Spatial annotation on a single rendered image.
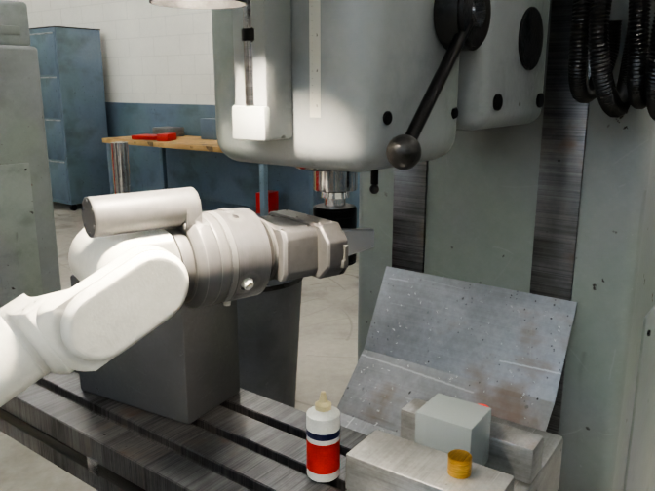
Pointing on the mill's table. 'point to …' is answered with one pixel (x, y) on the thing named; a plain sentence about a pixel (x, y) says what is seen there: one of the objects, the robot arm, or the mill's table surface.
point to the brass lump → (459, 464)
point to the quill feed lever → (450, 40)
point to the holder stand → (175, 365)
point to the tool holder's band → (334, 211)
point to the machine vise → (511, 450)
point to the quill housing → (346, 85)
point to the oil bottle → (323, 440)
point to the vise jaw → (412, 469)
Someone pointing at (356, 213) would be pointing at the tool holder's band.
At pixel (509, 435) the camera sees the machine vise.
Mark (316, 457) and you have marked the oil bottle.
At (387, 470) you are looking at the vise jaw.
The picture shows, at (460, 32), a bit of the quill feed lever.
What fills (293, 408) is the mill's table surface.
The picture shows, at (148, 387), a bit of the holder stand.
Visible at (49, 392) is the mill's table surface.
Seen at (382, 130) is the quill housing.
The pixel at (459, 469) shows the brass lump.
